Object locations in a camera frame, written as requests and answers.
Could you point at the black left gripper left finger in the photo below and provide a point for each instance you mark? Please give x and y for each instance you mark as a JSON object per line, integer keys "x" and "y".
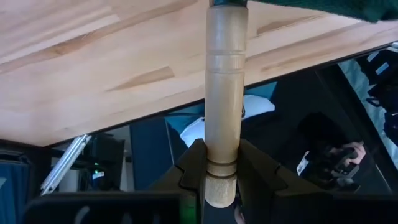
{"x": 192, "y": 174}

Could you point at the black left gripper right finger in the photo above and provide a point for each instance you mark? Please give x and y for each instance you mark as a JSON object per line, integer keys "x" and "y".
{"x": 258, "y": 180}

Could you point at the beige green canvas gardening bag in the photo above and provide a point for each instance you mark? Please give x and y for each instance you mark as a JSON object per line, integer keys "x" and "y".
{"x": 342, "y": 7}

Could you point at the white object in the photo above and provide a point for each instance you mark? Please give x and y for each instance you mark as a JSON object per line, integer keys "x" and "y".
{"x": 258, "y": 107}

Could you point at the person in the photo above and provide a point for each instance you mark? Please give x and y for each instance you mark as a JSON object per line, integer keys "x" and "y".
{"x": 323, "y": 130}

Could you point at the black electronics box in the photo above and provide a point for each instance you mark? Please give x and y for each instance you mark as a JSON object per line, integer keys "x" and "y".
{"x": 93, "y": 161}

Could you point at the silver aluminium extrusion bar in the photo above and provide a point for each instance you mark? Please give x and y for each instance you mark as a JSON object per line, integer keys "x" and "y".
{"x": 65, "y": 161}

